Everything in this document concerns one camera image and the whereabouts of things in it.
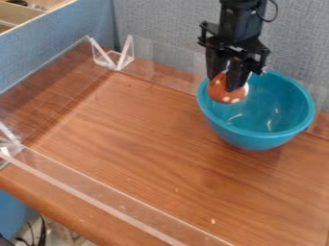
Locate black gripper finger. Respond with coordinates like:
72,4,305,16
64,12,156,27
226,57,250,92
206,47,228,80

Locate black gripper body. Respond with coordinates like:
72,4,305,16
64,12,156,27
198,0,270,74

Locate red white-stemmed toy mushroom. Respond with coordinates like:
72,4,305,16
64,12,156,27
207,71,248,104

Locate blue plastic bowl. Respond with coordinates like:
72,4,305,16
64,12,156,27
196,70,315,150

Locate clear acrylic back barrier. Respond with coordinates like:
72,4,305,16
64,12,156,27
95,36,329,137

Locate clear acrylic barrier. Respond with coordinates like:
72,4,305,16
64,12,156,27
0,140,235,246
0,37,112,146
95,36,329,137

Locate clear acrylic left barrier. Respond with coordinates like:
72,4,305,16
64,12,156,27
0,37,112,146

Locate wooden shelf unit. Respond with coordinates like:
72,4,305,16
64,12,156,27
0,0,77,36

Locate clear acrylic front barrier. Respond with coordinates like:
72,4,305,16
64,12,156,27
0,140,235,246

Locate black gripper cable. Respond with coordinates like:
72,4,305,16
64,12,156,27
252,0,279,23

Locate black cables below table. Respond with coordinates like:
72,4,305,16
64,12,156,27
0,214,49,246

